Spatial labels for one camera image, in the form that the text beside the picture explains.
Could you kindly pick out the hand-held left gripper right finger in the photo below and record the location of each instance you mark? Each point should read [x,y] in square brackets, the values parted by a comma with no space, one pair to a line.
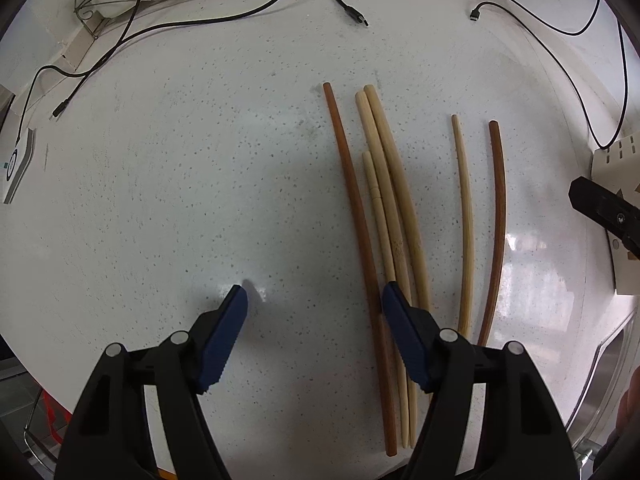
[405,337]

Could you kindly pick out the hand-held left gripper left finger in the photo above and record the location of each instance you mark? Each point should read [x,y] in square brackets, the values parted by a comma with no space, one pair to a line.
[222,340]

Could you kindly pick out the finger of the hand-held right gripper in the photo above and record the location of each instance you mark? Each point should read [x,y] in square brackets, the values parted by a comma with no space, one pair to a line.
[610,210]

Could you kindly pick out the cream plastic utensil holder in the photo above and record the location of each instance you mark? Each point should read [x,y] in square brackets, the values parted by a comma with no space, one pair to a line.
[631,275]

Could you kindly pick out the dark brown wooden chopstick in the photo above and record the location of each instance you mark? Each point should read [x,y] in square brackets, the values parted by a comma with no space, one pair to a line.
[501,230]
[355,210]

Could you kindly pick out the light bamboo chopstick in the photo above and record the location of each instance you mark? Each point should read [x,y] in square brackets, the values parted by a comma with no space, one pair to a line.
[378,220]
[470,240]
[400,185]
[380,180]

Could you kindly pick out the stainless steel sink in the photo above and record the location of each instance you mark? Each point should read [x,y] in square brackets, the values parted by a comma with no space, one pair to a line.
[607,375]

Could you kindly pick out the white square charging device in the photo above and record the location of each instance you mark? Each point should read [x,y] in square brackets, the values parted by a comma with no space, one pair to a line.
[17,160]

